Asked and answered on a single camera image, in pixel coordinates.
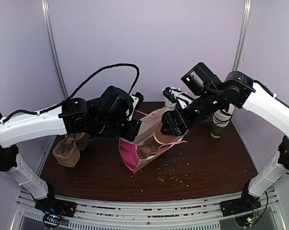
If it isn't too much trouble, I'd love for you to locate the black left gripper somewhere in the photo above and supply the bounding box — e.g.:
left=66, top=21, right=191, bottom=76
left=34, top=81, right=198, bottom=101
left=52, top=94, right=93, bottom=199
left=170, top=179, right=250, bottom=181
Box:
left=93, top=116, right=142, bottom=142

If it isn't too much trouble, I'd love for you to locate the stack of paper cups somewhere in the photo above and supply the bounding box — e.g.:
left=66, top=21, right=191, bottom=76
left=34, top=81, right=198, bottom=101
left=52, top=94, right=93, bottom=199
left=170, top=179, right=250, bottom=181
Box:
left=210, top=104, right=234, bottom=138

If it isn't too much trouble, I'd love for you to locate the pink and white paper bag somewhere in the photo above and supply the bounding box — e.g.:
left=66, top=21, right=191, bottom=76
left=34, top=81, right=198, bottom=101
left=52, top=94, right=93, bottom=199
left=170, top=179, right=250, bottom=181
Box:
left=118, top=106, right=188, bottom=173

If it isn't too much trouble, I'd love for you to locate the single cardboard cup carrier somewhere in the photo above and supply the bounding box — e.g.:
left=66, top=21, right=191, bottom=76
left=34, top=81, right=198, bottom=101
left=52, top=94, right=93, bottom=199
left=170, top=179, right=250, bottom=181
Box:
left=137, top=141, right=160, bottom=159

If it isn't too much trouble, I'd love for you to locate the stack of cardboard cup carriers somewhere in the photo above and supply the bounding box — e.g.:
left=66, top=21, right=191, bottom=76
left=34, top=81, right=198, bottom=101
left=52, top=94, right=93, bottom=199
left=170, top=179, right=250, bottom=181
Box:
left=52, top=133, right=90, bottom=168

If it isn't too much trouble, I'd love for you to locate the single brown paper cup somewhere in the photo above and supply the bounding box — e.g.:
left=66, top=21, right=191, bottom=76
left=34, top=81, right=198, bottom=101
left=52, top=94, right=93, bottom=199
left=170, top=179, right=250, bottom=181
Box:
left=153, top=121, right=182, bottom=144

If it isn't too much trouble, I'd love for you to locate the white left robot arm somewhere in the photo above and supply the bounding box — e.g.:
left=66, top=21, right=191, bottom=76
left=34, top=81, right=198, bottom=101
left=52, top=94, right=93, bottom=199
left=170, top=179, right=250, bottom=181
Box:
left=0, top=86, right=143, bottom=218

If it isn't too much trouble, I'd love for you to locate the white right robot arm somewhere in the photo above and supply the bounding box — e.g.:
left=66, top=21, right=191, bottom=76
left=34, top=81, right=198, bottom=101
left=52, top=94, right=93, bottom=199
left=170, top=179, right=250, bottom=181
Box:
left=160, top=62, right=289, bottom=217

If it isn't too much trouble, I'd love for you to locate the glass jar of straws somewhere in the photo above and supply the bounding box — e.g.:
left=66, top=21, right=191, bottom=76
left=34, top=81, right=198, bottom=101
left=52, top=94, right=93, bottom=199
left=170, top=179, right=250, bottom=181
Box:
left=162, top=87, right=183, bottom=111

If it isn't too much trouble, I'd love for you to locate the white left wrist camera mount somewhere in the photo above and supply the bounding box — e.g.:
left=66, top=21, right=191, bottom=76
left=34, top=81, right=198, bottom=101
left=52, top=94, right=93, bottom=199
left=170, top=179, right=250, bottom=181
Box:
left=126, top=92, right=144, bottom=121

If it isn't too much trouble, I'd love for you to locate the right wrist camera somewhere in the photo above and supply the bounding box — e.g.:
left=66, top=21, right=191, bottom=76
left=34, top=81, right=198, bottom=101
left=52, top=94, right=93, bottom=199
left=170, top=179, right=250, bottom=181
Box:
left=177, top=92, right=194, bottom=109

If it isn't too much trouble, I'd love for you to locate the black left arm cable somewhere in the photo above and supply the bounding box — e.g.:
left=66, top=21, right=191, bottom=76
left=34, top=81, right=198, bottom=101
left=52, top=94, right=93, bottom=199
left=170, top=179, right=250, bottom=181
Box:
left=0, top=63, right=140, bottom=125

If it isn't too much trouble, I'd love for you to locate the right aluminium frame post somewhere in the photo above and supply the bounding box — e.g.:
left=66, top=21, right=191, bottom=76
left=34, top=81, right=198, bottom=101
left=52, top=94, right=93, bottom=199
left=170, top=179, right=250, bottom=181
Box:
left=232, top=0, right=253, bottom=71

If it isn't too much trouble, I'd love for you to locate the aluminium frame post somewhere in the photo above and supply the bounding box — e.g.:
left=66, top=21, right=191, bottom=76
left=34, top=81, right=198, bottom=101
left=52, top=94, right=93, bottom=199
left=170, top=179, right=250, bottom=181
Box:
left=41, top=0, right=68, bottom=99
left=232, top=0, right=253, bottom=71

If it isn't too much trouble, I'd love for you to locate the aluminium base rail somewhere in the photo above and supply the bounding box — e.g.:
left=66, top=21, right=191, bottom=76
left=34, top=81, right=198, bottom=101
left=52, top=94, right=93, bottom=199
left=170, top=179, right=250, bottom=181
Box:
left=8, top=189, right=289, bottom=230

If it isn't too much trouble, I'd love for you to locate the left aluminium frame post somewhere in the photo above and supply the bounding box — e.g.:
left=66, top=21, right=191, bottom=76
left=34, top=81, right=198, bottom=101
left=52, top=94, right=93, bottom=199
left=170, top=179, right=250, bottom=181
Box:
left=41, top=0, right=68, bottom=99

